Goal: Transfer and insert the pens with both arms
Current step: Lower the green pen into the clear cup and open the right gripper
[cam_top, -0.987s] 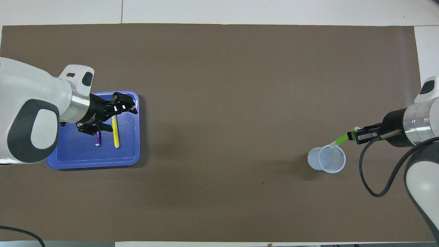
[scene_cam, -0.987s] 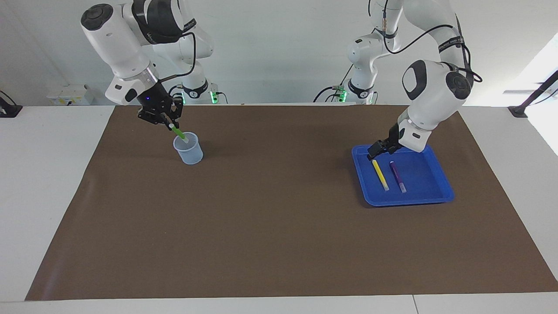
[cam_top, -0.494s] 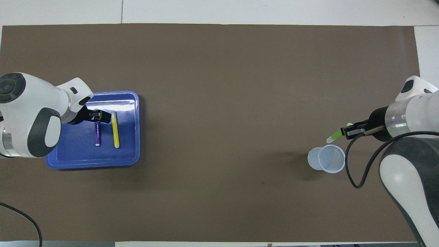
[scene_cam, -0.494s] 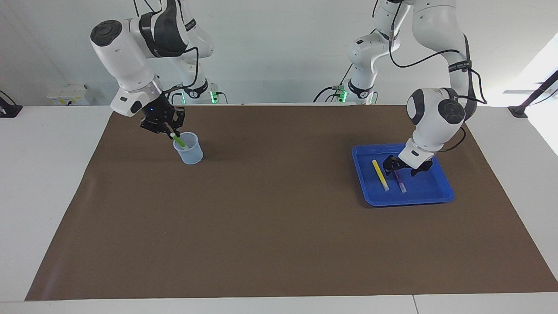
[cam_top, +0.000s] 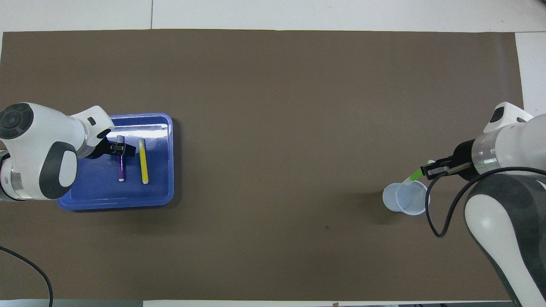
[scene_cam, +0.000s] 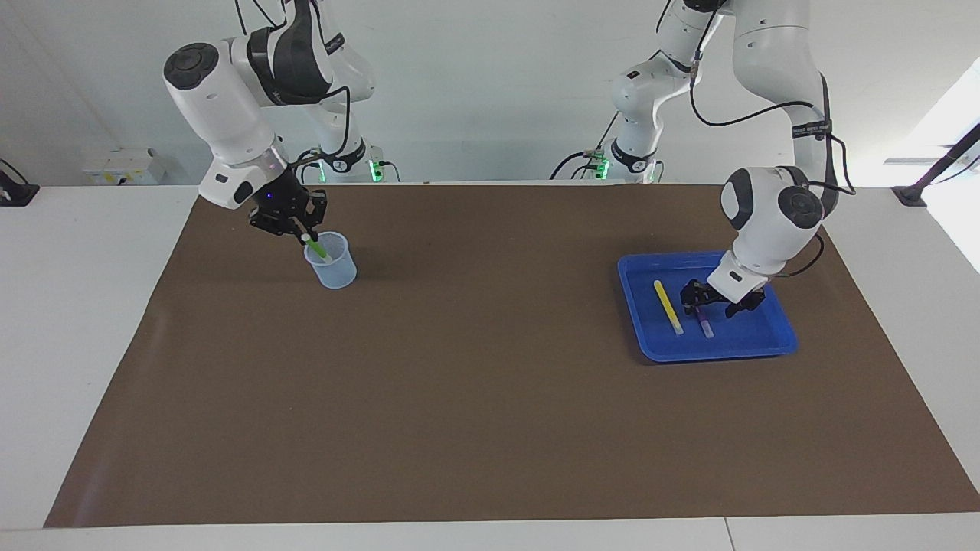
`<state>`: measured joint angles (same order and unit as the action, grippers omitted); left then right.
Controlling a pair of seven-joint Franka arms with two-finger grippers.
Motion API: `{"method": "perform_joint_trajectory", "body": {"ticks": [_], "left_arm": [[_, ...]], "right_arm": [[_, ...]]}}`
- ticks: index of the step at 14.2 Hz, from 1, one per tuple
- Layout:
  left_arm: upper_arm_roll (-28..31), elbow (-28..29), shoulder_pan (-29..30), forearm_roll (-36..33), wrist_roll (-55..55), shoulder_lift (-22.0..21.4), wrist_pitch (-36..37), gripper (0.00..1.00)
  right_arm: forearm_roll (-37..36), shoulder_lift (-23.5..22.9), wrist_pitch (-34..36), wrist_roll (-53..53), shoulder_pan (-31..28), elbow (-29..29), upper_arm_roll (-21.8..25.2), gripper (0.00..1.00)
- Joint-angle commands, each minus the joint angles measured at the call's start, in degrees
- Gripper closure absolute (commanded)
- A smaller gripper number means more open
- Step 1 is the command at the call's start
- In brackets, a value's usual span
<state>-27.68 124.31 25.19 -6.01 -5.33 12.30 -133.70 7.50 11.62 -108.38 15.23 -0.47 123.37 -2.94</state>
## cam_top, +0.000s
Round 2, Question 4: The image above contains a blue plastic tray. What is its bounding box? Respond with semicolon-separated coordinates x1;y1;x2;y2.
57;113;174;211

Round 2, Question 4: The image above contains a purple pen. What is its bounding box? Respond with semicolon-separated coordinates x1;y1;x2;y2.
116;136;126;182

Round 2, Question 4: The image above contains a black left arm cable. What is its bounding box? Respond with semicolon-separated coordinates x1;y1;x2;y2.
0;246;54;307

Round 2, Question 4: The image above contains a green pen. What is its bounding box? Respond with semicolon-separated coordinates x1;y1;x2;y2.
403;168;425;186

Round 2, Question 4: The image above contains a yellow pen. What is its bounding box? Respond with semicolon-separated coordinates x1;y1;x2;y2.
138;138;149;185

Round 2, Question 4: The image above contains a brown table mat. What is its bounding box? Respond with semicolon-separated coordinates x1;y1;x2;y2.
0;29;543;301

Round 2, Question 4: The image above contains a translucent plastic cup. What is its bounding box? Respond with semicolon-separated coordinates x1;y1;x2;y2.
382;181;430;216

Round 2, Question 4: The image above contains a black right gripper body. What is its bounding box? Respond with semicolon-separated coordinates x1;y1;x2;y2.
452;139;477;181

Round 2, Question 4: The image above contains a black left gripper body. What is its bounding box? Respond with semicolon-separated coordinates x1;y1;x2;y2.
84;136;113;161

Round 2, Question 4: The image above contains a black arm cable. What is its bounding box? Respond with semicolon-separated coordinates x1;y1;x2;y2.
425;166;546;238
0;246;54;307

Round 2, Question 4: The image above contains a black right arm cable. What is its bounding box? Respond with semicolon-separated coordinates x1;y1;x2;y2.
425;166;546;238

